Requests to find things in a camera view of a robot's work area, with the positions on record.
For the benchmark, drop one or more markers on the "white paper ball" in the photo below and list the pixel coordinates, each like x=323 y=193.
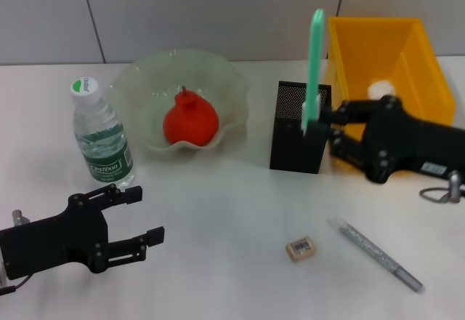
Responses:
x=380 y=89

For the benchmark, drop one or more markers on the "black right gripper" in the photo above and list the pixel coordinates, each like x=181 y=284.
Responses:
x=410 y=142

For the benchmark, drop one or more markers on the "black mesh pen holder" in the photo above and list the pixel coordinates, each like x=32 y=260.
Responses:
x=290 y=152

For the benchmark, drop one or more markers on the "silver glitter pen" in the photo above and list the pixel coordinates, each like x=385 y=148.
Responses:
x=378 y=254

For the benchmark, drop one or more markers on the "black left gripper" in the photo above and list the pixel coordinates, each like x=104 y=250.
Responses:
x=47 y=243

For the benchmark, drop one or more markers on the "orange red toy fruit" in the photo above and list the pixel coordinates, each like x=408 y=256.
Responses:
x=192 y=120

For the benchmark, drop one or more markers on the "clear green label water bottle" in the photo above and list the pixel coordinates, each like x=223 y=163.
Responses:
x=105 y=152

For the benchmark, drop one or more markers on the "beige eraser with barcode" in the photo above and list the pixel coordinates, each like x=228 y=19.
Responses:
x=302 y=250

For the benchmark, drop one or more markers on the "yellow plastic storage bin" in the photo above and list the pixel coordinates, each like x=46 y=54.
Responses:
x=417 y=62

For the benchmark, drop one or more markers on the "green white toothbrush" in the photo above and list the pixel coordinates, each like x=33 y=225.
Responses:
x=314 y=62

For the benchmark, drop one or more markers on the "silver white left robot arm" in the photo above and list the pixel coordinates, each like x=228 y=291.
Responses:
x=18 y=216

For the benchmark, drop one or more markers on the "pale green wavy fruit bowl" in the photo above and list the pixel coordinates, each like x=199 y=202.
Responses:
x=145 y=80

